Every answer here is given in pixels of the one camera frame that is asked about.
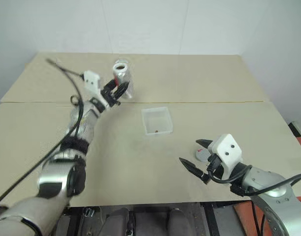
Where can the black table frame leg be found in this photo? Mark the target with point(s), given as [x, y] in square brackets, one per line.
[212, 218]

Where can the silver red can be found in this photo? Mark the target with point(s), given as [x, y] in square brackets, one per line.
[128, 78]

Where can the small metal clamp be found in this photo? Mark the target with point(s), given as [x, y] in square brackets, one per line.
[89, 212]

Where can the orange mat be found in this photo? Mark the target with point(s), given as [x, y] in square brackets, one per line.
[246, 218]

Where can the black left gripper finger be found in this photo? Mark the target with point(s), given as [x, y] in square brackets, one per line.
[121, 89]
[112, 82]

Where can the dark grey rounded shape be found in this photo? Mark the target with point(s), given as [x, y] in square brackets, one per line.
[177, 221]
[118, 221]

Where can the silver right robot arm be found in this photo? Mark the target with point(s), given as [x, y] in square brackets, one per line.
[271, 186]

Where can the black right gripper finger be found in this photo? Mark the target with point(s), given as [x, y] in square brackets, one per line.
[204, 143]
[193, 168]

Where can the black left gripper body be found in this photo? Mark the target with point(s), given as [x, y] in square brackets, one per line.
[110, 94]

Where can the clear plastic square container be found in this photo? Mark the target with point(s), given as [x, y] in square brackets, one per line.
[157, 121]

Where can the silver can lid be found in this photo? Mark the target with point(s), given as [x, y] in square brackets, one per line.
[201, 155]

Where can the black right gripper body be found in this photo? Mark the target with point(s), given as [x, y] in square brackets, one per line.
[215, 166]

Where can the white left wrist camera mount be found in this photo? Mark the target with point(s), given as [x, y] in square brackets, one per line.
[91, 81]

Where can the black and red box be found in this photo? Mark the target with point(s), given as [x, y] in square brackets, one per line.
[300, 134]

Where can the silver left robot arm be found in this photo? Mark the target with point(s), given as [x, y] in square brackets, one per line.
[76, 137]

